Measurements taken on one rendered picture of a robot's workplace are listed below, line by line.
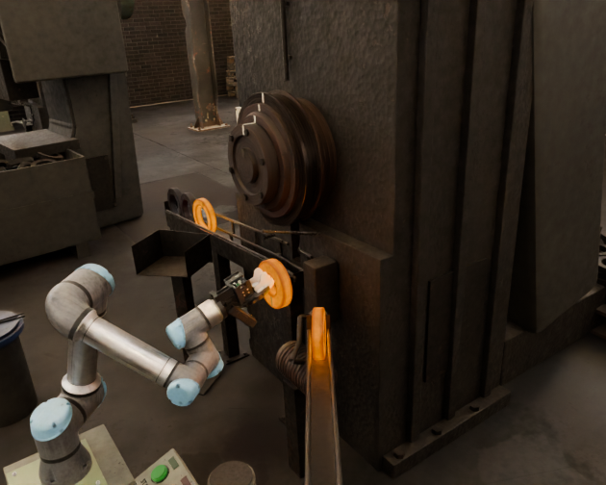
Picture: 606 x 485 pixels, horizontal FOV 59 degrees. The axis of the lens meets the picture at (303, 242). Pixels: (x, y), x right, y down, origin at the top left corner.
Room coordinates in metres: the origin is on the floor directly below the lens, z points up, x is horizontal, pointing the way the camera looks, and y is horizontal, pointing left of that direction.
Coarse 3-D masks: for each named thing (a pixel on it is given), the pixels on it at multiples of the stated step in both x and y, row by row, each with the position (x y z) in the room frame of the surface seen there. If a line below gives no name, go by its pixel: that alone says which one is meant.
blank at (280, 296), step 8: (264, 264) 1.49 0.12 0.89; (272, 264) 1.46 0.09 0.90; (280, 264) 1.46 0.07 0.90; (272, 272) 1.45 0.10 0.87; (280, 272) 1.43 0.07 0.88; (280, 280) 1.42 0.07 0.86; (288, 280) 1.42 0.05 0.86; (272, 288) 1.50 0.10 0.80; (280, 288) 1.42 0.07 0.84; (288, 288) 1.41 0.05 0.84; (272, 296) 1.46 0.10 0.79; (280, 296) 1.42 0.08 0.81; (288, 296) 1.41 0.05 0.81; (272, 304) 1.46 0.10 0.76; (280, 304) 1.42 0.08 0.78; (288, 304) 1.43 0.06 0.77
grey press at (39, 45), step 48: (0, 0) 3.76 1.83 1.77; (48, 0) 3.96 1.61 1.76; (96, 0) 4.17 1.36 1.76; (0, 48) 3.96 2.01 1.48; (48, 48) 3.91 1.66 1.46; (96, 48) 4.13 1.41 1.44; (0, 96) 4.24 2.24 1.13; (48, 96) 4.54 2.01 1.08; (96, 96) 4.36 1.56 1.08; (0, 144) 4.10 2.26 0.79; (48, 144) 4.00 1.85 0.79; (96, 144) 4.31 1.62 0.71; (96, 192) 4.25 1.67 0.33
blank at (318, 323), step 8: (320, 312) 1.36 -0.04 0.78; (312, 320) 1.33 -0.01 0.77; (320, 320) 1.33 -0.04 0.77; (312, 328) 1.31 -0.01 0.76; (320, 328) 1.31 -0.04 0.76; (312, 336) 1.30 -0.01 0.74; (320, 336) 1.30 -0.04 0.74; (312, 344) 1.30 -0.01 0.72; (320, 344) 1.29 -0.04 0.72; (320, 352) 1.29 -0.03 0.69
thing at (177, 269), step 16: (144, 240) 2.18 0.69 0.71; (160, 240) 2.28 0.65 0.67; (176, 240) 2.25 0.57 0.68; (192, 240) 2.22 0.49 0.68; (208, 240) 2.18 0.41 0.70; (144, 256) 2.16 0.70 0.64; (160, 256) 2.26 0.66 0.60; (176, 256) 2.26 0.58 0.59; (192, 256) 2.05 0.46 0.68; (208, 256) 2.16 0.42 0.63; (144, 272) 2.11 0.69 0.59; (160, 272) 2.08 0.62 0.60; (176, 272) 2.06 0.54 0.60; (192, 272) 2.04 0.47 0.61; (176, 288) 2.11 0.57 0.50; (176, 304) 2.12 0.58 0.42; (192, 304) 2.14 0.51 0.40; (208, 384) 2.08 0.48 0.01
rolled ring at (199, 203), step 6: (204, 198) 2.48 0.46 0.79; (198, 204) 2.47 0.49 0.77; (204, 204) 2.43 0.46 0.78; (210, 204) 2.44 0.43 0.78; (198, 210) 2.52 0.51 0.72; (204, 210) 2.43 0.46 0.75; (210, 210) 2.41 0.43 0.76; (198, 216) 2.52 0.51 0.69; (210, 216) 2.40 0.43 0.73; (198, 222) 2.50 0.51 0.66; (204, 222) 2.51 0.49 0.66; (210, 222) 2.39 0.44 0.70; (210, 228) 2.40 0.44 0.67
